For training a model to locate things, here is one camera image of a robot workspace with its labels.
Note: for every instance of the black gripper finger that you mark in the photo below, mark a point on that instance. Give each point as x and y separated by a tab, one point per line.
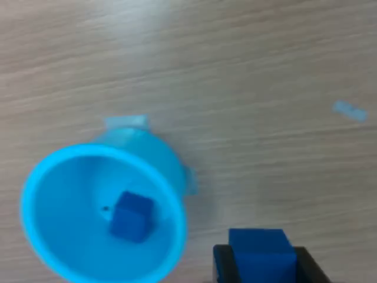
225	265
310	268

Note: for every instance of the blue cube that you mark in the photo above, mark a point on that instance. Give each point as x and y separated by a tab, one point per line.
259	253
132	216

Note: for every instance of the blue plastic bin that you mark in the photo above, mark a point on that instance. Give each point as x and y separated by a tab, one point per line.
73	182

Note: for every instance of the blue tape square marker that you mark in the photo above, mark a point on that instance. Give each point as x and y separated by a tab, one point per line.
350	111

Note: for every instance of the blue tape cross marker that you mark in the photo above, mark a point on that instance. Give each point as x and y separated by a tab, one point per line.
126	121

